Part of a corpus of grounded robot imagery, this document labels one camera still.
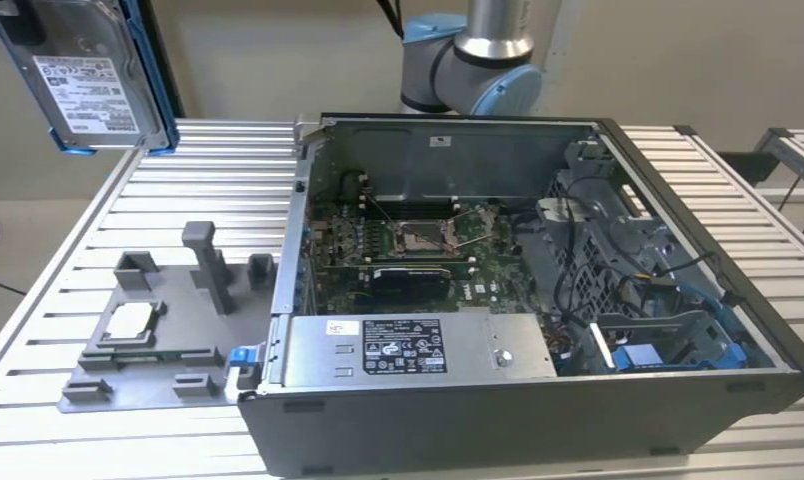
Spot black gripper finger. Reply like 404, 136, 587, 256
0, 0, 48, 50

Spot hard disk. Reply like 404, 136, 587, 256
0, 0, 181, 158

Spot perforated metal disk bay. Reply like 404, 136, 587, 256
534, 139, 776, 376

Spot blue disk carrier in bay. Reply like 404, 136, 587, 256
607, 343, 750, 374

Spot silver CPU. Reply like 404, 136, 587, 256
104, 304, 156, 341

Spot grey parts rack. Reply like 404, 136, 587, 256
52, 219, 280, 415

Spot thin metal locking lever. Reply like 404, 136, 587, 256
364, 191, 407, 237

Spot CPU socket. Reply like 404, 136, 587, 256
391, 219, 460, 259

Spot grey case latch blue tab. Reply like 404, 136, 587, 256
220, 343, 261, 401

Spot black graphics card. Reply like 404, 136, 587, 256
367, 266, 456, 306

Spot metal socket cover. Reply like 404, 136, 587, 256
450, 206, 507, 247

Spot green motherboard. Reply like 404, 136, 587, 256
304, 197, 556, 316

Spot silver power supply unit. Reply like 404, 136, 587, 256
281, 313, 558, 389

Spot open grey PC case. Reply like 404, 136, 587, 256
236, 110, 804, 477

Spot slatted metal side table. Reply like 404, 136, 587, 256
751, 127, 804, 201

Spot black frame post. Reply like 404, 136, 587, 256
133, 0, 187, 124

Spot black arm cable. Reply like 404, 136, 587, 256
372, 0, 408, 40

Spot black power wire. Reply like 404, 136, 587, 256
551, 192, 720, 326

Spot blue data wire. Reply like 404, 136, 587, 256
694, 287, 736, 322

